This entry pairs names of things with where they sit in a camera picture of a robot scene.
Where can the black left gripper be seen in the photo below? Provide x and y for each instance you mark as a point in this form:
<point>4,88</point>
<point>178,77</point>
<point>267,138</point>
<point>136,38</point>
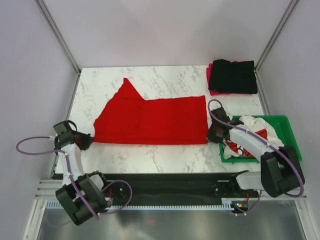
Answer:
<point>87,139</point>

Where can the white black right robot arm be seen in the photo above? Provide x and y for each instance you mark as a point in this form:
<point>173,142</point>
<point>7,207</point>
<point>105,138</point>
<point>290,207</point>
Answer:
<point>280,170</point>

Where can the folded black t-shirt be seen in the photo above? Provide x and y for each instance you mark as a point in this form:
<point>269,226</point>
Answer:
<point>233,76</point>

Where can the aluminium rail left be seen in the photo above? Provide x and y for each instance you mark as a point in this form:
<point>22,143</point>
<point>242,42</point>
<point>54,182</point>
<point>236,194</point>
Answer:
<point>47,189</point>

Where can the white red printed t-shirt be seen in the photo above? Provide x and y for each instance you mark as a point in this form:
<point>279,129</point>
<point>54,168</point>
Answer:
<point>257,125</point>

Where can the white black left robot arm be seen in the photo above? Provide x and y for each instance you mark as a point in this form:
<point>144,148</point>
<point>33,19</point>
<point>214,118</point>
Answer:
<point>81,193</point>

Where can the white slotted cable duct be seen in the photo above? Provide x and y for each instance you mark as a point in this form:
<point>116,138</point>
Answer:
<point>226,205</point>

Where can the aluminium rail right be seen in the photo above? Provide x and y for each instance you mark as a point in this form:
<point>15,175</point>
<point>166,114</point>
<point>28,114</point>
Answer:
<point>288,196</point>

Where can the aluminium rail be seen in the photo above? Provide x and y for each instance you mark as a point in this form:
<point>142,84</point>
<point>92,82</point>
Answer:
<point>288,196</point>
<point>47,189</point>

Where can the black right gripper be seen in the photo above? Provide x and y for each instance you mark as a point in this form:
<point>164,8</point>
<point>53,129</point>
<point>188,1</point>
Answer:
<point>211,138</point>

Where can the aluminium frame post right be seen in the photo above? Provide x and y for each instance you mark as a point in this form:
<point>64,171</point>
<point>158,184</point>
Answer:
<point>276,33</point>

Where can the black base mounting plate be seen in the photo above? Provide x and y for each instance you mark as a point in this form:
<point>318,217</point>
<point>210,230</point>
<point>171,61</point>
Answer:
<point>174,188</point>

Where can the aluminium frame post left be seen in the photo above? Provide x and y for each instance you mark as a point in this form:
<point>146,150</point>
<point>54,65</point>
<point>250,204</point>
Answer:
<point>58,35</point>

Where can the green plastic bin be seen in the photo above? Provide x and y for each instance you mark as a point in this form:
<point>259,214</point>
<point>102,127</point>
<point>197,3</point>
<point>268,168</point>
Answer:
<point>283,129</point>

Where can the folded pink t-shirt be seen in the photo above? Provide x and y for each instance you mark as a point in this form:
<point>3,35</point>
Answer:
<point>212,85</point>

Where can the aluminium frame post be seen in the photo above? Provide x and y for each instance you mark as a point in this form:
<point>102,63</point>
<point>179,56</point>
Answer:
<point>58,35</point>
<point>276,33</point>

